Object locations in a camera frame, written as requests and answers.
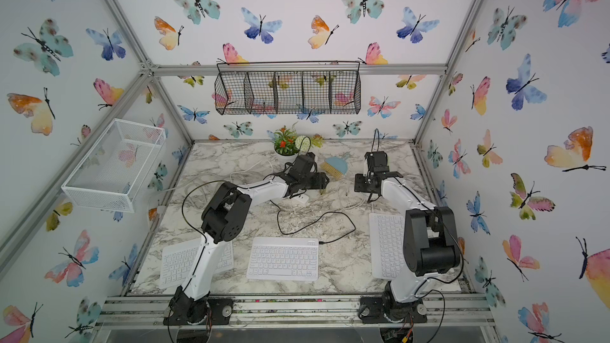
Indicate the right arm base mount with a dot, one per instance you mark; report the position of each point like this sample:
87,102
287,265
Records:
385,309

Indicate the potted artificial plant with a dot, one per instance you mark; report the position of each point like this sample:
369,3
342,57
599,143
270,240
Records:
287,142

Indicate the white keyboard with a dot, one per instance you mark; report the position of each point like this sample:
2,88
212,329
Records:
177,261
386,243
284,259

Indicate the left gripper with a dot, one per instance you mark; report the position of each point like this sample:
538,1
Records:
320,182

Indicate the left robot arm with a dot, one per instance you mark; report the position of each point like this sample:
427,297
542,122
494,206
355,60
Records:
225,215

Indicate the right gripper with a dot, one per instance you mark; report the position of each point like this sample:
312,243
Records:
358,181

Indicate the black wire wall basket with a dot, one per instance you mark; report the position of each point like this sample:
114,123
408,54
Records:
288,88

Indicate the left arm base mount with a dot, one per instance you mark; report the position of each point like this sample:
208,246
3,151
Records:
207,311

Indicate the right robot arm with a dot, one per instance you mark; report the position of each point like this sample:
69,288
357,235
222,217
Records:
429,243

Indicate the white power strip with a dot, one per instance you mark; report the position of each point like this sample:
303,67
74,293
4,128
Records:
299,200

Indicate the white mesh wall basket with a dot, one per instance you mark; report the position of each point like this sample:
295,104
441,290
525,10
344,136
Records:
110,175

